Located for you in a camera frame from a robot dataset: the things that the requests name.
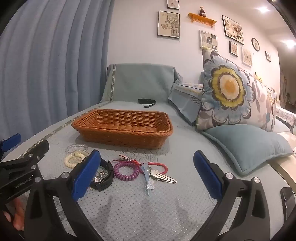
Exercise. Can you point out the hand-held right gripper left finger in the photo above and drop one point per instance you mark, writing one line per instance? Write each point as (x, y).
(85, 176)

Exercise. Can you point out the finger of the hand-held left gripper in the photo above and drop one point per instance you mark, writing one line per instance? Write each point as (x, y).
(12, 140)
(34, 151)

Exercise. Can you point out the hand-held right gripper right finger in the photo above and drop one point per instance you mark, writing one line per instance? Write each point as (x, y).
(208, 176)

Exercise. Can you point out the black wrist watch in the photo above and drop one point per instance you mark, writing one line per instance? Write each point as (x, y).
(107, 178)

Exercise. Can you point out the brown wicker basket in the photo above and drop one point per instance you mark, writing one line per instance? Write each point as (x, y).
(120, 136)

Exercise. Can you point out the light blue hair clip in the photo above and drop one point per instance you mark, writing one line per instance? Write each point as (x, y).
(150, 185)

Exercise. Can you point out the person's left hand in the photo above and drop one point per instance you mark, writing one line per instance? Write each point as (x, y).
(17, 215)

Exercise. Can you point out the teal cushion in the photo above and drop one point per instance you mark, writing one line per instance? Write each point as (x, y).
(245, 146)

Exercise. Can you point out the striped blue pillow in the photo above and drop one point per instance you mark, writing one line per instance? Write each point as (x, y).
(185, 97)

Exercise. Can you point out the floral print pillow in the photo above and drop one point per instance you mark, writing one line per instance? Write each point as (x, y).
(229, 92)

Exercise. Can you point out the blue curtain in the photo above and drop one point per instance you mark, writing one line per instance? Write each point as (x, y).
(57, 58)

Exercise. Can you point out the yellow plush toy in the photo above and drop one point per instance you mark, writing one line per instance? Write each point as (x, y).
(259, 77)

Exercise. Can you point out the light framed butterfly picture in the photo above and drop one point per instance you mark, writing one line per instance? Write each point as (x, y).
(247, 56)

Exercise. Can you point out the small dark framed picture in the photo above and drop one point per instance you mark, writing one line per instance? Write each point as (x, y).
(233, 48)

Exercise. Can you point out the tiny framed picture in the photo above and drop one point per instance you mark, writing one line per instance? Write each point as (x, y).
(268, 56)

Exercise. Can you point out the white framed grid picture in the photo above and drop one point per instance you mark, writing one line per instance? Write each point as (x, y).
(208, 40)

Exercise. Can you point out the black framed flower picture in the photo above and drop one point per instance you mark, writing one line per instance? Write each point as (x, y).
(233, 30)

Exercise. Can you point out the black framed butterfly print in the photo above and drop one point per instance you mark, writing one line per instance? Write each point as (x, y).
(168, 24)

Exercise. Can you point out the small dark vase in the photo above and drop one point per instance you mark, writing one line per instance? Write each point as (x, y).
(203, 12)

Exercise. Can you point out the orange wall shelf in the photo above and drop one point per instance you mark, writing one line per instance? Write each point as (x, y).
(202, 19)

